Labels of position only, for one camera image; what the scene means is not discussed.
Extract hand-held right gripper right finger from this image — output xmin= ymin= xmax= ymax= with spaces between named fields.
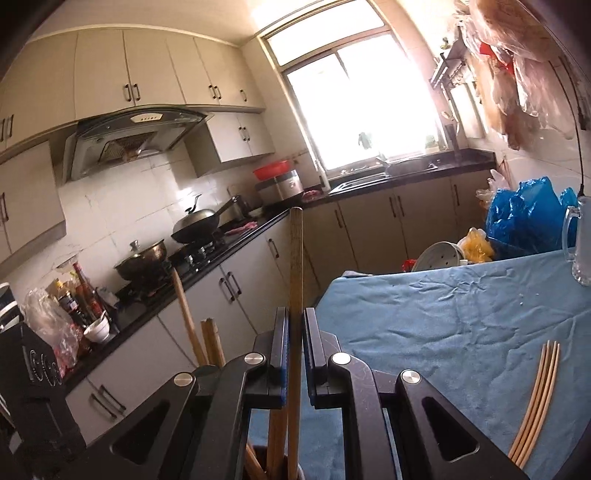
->
xmin=302 ymin=308 xmax=529 ymax=480

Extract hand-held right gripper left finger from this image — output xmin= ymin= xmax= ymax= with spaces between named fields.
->
xmin=62 ymin=307 xmax=291 ymax=480

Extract thick brown chopstick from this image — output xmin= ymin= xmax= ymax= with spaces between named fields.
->
xmin=171 ymin=268 xmax=208 ymax=367
xmin=211 ymin=318 xmax=227 ymax=365
xmin=267 ymin=408 xmax=289 ymax=480

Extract long brown chopstick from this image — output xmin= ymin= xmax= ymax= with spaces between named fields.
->
xmin=286 ymin=207 xmax=304 ymax=480

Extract row of wooden chopsticks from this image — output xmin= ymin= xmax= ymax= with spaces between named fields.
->
xmin=508 ymin=340 xmax=561 ymax=468

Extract clear plastic bag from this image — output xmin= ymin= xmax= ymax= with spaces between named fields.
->
xmin=22 ymin=287 xmax=80 ymax=370

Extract white bowl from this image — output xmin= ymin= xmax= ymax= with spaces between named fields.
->
xmin=83 ymin=311 xmax=112 ymax=344

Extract cluster of condiment bottles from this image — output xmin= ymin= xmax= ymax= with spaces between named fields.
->
xmin=50 ymin=262 xmax=108 ymax=335

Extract gas stove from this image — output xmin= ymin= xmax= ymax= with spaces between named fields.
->
xmin=182 ymin=242 xmax=228 ymax=274

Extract blue towel table cover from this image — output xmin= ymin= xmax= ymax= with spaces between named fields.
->
xmin=247 ymin=246 xmax=591 ymax=480

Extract beige lower kitchen cabinets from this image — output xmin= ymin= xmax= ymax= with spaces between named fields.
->
xmin=65 ymin=173 xmax=497 ymax=446

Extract beige kitchen cabinets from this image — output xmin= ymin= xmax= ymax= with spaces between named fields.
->
xmin=0 ymin=28 xmax=277 ymax=266
xmin=65 ymin=173 xmax=497 ymax=446

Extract steel kettle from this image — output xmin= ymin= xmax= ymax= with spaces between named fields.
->
xmin=231 ymin=196 xmax=254 ymax=221

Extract black wok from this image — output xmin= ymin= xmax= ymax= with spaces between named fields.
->
xmin=170 ymin=194 xmax=242 ymax=245

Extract white perforated round lid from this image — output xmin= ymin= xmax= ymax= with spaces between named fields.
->
xmin=412 ymin=241 xmax=465 ymax=274

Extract steel cooking pot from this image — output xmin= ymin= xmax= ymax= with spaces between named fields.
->
xmin=113 ymin=239 xmax=169 ymax=283

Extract silver rice cooker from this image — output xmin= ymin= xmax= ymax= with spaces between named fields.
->
xmin=255 ymin=169 xmax=305 ymax=207

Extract steel kitchen sink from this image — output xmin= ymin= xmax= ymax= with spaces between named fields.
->
xmin=329 ymin=173 xmax=387 ymax=193

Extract red plastic basin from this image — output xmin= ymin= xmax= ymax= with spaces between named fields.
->
xmin=252 ymin=160 xmax=294 ymax=182

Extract yellow plastic bag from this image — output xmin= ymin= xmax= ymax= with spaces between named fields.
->
xmin=458 ymin=227 xmax=496 ymax=264

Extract dark frying pan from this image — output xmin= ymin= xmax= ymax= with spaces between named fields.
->
xmin=375 ymin=155 xmax=439 ymax=177

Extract black kitchen countertop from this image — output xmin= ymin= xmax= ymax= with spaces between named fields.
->
xmin=60 ymin=148 xmax=497 ymax=393

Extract blue plastic bag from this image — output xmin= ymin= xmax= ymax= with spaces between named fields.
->
xmin=485 ymin=176 xmax=579 ymax=259

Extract steel range hood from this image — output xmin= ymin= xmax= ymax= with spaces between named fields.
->
xmin=61 ymin=105 xmax=214 ymax=184

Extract kitchen window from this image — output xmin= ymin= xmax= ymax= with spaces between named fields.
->
xmin=252 ymin=0 xmax=462 ymax=172

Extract clear glass mug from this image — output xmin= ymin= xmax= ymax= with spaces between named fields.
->
xmin=561 ymin=195 xmax=591 ymax=287

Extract beige upper kitchen cabinets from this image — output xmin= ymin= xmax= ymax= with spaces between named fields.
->
xmin=0 ymin=28 xmax=277 ymax=266

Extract hanging clear plastic bags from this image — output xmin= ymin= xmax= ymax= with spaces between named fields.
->
xmin=455 ymin=0 xmax=580 ymax=151

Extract black power cable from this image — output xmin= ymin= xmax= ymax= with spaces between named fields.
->
xmin=551 ymin=51 xmax=588 ymax=197

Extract metal wall rack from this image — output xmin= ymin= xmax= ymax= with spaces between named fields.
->
xmin=429 ymin=37 xmax=472 ymax=89

